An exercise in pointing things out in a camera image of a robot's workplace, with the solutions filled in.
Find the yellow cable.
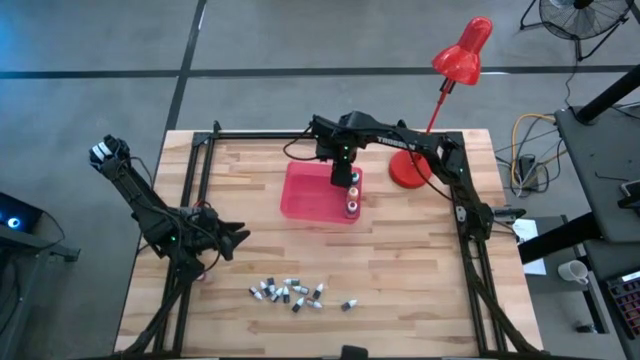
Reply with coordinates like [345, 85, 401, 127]
[509, 112, 569, 189]

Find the white paper sheet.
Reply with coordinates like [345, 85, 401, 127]
[512, 218, 548, 276]

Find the black round pole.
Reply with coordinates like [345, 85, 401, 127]
[574, 63, 640, 125]

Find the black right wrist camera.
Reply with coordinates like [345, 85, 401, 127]
[310, 114, 335, 151]

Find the backlit computer keyboard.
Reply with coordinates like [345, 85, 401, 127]
[605, 269, 640, 341]

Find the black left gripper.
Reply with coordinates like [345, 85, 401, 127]
[184, 207, 251, 261]

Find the black computer with blue light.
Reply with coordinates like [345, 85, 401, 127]
[0, 192, 44, 234]

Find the black floor fan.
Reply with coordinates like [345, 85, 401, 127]
[519, 0, 635, 62]

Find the red desk lamp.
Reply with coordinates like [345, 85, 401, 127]
[388, 16, 494, 190]

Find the grey desk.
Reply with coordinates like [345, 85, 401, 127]
[554, 105, 640, 244]

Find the pink translucent plastic bin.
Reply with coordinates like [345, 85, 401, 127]
[279, 159, 364, 225]

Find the dark metal stand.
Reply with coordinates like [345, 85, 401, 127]
[0, 224, 81, 360]

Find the black rounded object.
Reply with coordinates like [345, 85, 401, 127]
[341, 344, 370, 360]

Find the white mug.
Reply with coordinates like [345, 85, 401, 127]
[557, 259, 590, 286]

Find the black power adapter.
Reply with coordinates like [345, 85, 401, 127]
[517, 155, 539, 191]

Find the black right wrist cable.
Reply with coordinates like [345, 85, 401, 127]
[283, 127, 321, 162]

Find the black aluminium table frame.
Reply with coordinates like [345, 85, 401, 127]
[114, 119, 544, 359]

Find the black desk beam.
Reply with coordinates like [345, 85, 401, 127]
[517, 212, 601, 265]

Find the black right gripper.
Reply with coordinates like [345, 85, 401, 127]
[329, 124, 361, 189]

